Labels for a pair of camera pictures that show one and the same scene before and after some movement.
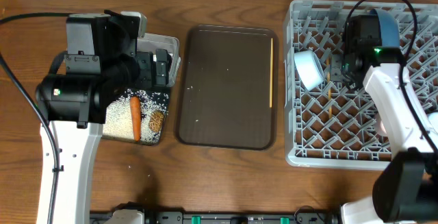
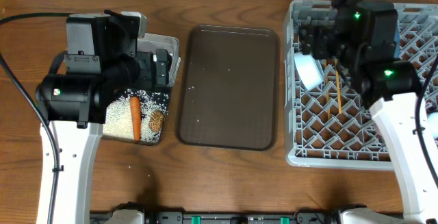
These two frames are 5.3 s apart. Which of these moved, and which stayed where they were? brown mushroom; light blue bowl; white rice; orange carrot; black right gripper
Moved: black right gripper
Stayed: light blue bowl; orange carrot; white rice; brown mushroom
